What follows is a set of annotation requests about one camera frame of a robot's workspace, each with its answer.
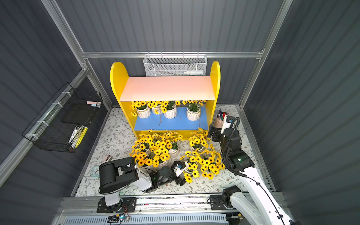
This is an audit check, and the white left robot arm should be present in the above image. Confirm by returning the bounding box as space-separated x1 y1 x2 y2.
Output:
97 157 189 212

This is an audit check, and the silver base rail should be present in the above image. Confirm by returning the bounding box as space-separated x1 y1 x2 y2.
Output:
56 192 285 217

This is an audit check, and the small green circuit board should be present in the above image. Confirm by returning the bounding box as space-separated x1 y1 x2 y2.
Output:
107 214 130 225

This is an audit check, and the shelf pot two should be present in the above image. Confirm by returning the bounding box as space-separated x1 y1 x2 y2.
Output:
129 147 152 170
146 133 172 169

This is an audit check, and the shelf pot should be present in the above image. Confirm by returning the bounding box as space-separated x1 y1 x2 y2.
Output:
148 101 162 115
160 100 181 119
131 101 151 119

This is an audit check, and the small pink stapler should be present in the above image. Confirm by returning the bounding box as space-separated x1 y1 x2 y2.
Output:
104 155 113 162

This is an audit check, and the pink pen cup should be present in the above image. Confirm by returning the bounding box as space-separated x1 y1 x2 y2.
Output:
213 109 229 128

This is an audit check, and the yellow wooden shelf unit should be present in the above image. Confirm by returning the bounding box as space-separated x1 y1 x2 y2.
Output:
110 61 221 139

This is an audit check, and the white tube in wire basket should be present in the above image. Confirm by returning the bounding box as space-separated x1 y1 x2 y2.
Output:
183 70 204 76

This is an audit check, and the shelf pot five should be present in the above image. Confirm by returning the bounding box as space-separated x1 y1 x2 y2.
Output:
132 137 150 153

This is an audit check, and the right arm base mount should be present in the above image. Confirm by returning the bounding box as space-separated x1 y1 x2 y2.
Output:
207 192 250 211

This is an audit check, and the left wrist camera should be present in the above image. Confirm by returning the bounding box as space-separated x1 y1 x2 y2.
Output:
171 160 187 177

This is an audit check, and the white marker in basket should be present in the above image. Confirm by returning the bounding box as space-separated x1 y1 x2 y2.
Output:
69 126 79 143

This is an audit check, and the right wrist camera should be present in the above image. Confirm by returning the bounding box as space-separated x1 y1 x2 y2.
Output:
220 115 235 134

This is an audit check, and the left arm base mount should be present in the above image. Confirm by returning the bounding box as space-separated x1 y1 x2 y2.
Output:
97 197 137 213

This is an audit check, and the black wire wall basket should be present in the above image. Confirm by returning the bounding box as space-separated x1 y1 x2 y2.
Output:
22 83 103 153

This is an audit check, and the white wire wall basket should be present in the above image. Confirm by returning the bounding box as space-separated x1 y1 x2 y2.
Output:
143 55 208 77

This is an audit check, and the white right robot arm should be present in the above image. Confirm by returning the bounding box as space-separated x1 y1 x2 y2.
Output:
207 117 300 225

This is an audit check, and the yellow marker in basket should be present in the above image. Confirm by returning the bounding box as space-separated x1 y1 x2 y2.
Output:
72 126 88 148

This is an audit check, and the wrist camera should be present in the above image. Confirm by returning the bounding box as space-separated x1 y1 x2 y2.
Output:
171 160 187 177
220 115 235 134

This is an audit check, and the shelf pot four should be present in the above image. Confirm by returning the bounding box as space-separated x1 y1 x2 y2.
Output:
181 100 206 122

